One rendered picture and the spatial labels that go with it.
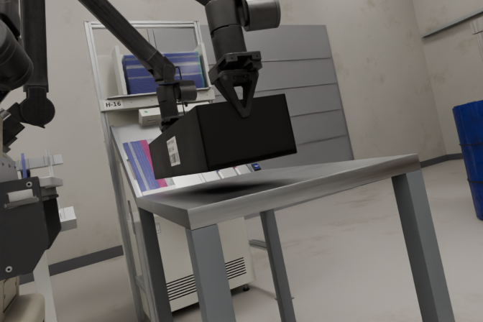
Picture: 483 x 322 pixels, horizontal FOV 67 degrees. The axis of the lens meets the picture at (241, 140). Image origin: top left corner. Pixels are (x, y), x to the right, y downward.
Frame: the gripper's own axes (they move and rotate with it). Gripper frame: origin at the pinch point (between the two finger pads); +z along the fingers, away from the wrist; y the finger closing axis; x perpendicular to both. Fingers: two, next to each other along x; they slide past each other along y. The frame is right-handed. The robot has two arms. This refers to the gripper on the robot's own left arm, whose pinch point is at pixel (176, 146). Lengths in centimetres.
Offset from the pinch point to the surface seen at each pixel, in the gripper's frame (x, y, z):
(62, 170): 56, 351, -18
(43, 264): 53, 80, 37
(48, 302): 54, 80, 55
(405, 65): -571, 409, -104
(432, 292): -26, -63, 38
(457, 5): -646, 331, -187
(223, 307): 12, -63, 27
